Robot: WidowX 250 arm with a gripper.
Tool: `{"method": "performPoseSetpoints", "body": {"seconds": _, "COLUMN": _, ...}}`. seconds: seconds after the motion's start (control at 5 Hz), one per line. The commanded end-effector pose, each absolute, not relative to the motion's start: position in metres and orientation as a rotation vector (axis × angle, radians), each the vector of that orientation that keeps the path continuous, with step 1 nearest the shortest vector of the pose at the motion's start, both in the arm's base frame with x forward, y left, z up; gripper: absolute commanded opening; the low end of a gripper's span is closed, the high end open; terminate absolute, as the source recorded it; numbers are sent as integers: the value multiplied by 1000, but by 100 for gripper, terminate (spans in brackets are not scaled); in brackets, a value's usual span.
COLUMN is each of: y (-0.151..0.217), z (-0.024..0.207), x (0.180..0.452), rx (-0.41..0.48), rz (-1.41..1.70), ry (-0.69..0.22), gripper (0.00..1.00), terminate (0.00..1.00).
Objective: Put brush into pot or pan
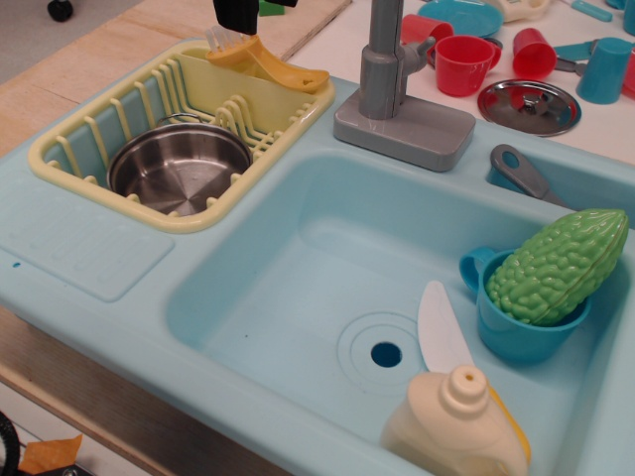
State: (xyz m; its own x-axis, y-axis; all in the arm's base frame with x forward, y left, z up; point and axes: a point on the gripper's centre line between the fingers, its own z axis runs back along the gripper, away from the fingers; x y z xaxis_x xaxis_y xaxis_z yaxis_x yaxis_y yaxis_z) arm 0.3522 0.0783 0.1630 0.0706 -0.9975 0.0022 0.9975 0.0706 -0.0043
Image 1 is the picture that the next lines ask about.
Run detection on red cup front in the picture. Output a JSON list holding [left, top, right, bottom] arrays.
[[435, 35, 502, 97]]

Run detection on grey utensil handle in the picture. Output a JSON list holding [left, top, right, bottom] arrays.
[[490, 144, 568, 207]]

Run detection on blue cup on table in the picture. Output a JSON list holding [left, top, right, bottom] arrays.
[[575, 38, 634, 105]]

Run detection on light blue toy sink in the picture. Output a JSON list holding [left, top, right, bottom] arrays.
[[1, 109, 634, 475]]

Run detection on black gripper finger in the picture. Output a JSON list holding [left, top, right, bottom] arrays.
[[213, 0, 298, 35]]

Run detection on blue plate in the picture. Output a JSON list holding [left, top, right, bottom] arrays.
[[417, 0, 504, 38]]

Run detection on red cup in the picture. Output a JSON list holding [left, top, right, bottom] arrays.
[[512, 28, 558, 79], [435, 35, 502, 97], [401, 14, 454, 46], [622, 50, 635, 98]]

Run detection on cream soap bottle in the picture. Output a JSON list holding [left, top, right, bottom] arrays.
[[380, 365, 530, 475]]

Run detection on red cup left back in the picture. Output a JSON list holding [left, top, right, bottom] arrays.
[[401, 14, 454, 46]]

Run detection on blue cup in sink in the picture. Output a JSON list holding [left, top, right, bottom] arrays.
[[458, 247, 592, 364]]

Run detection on cream toy object top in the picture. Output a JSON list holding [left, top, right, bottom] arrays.
[[491, 0, 551, 23]]

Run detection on grey toy faucet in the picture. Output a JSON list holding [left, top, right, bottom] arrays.
[[333, 1, 475, 173]]

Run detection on steel pot lid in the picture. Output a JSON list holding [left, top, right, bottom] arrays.
[[477, 79, 582, 137]]

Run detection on steel pot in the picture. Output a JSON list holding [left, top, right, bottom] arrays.
[[106, 113, 253, 216]]

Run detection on white toy knife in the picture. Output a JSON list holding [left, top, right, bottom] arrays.
[[417, 281, 474, 374]]

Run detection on black caster wheel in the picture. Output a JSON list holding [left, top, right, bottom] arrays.
[[47, 0, 73, 23]]

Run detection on green block top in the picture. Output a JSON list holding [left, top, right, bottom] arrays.
[[259, 0, 286, 17]]

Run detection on orange tape piece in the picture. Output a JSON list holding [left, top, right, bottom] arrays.
[[18, 434, 83, 475]]

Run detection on yellow dish rack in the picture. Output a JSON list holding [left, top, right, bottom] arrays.
[[28, 40, 335, 233]]

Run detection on green bitter melon toy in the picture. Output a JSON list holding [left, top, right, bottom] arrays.
[[485, 209, 629, 327]]

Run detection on blue utensil on table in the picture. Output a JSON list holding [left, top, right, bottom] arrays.
[[555, 40, 598, 76]]

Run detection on red cup far right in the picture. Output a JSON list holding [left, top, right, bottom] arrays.
[[622, 50, 635, 98]]

